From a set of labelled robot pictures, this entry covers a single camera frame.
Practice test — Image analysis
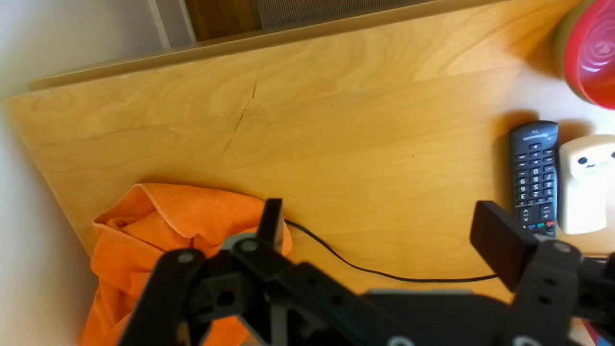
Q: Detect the red plastic plate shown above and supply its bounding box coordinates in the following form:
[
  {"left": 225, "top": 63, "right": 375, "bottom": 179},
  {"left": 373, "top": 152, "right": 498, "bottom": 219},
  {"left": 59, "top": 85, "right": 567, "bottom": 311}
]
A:
[{"left": 553, "top": 0, "right": 615, "bottom": 109}]

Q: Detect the thin black cable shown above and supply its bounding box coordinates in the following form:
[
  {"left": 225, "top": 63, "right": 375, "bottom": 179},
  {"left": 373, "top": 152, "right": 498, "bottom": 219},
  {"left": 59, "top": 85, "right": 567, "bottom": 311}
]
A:
[{"left": 282, "top": 217, "right": 615, "bottom": 284}]

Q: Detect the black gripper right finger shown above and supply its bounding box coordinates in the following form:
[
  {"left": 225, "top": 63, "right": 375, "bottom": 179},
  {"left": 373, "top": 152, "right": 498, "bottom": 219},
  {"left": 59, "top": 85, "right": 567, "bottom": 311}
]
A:
[{"left": 469, "top": 200, "right": 538, "bottom": 290}]

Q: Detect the white plastic block with holes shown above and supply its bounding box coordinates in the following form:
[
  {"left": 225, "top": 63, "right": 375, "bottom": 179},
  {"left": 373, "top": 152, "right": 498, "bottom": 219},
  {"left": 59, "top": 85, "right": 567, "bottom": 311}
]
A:
[{"left": 559, "top": 134, "right": 615, "bottom": 234}]

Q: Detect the black remote controller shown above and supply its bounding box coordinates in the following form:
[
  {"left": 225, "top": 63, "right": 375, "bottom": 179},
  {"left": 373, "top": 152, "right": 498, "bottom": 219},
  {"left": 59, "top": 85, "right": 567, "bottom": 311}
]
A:
[{"left": 509, "top": 121, "right": 559, "bottom": 238}]

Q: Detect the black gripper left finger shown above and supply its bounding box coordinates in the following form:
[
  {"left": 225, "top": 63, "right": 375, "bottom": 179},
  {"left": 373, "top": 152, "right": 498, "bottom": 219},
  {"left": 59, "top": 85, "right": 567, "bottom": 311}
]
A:
[{"left": 257, "top": 198, "right": 282, "bottom": 250}]

